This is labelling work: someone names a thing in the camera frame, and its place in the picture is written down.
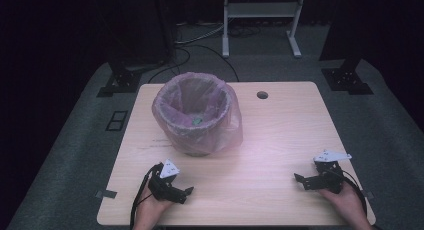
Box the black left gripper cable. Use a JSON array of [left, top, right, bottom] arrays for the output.
[[129, 162, 165, 230]]

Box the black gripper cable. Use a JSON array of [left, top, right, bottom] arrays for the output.
[[129, 162, 165, 230], [339, 169, 369, 218]]

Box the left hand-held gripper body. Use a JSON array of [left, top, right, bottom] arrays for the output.
[[148, 158, 188, 204]]

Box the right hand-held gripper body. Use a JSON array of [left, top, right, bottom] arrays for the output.
[[312, 149, 353, 195]]

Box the bin with pink bag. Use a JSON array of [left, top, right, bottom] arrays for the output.
[[151, 71, 244, 157]]

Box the grey round trash bin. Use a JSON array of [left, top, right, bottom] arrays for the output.
[[156, 74, 233, 158]]

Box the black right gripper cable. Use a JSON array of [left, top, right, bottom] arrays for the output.
[[339, 169, 369, 218]]

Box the person's right hand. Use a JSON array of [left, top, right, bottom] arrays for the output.
[[318, 181, 368, 224]]

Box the black stand with base plate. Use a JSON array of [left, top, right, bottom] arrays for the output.
[[96, 0, 176, 99], [319, 0, 375, 96]]

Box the grey floor cable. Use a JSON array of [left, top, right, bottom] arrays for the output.
[[174, 21, 231, 46]]

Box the person's left hand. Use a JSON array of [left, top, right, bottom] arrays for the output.
[[134, 181, 175, 226]]

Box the black floor cable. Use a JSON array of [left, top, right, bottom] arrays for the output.
[[147, 44, 241, 84]]

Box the white metal stand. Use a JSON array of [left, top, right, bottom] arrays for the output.
[[221, 0, 307, 59]]

